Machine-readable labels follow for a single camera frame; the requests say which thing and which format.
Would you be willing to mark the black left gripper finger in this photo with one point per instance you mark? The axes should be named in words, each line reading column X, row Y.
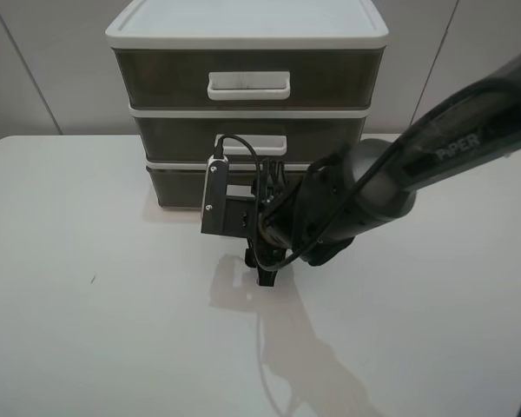
column 266, row 277

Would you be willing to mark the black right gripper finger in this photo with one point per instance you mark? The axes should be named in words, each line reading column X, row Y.
column 249, row 257

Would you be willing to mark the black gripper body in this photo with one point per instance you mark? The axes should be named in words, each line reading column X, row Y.
column 280, row 232

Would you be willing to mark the smoky drawer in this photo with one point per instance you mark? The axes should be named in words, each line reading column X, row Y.
column 298, row 140
column 319, row 79
column 183, row 189

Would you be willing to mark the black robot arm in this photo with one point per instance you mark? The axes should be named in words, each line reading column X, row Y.
column 373, row 182

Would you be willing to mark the white plastic drawer cabinet frame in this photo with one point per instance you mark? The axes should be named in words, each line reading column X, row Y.
column 246, row 25

